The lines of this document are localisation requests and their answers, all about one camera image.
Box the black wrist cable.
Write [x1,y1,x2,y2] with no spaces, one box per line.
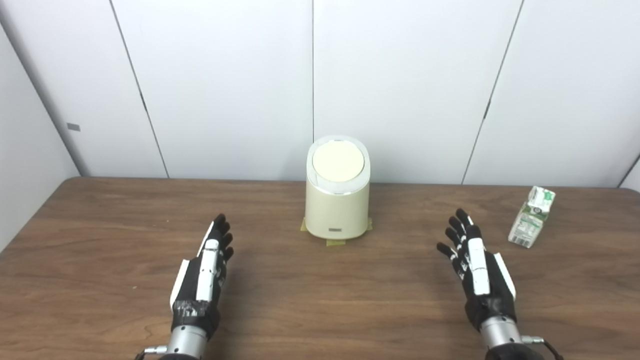
[521,336,565,360]
[134,345,169,360]

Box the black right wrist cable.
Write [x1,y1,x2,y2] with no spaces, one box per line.
[521,336,565,360]

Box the round cream bin lid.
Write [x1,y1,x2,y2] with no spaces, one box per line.
[312,141,365,183]

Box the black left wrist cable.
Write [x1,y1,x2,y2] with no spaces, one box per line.
[134,345,169,360]

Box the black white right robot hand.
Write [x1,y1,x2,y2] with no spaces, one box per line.
[436,208,517,332]

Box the cream-colored bin body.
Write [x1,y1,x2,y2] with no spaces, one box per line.
[305,135,372,240]

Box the green white milk carton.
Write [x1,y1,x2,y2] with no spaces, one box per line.
[508,186,557,249]

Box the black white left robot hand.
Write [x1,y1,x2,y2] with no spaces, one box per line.
[170,214,235,341]

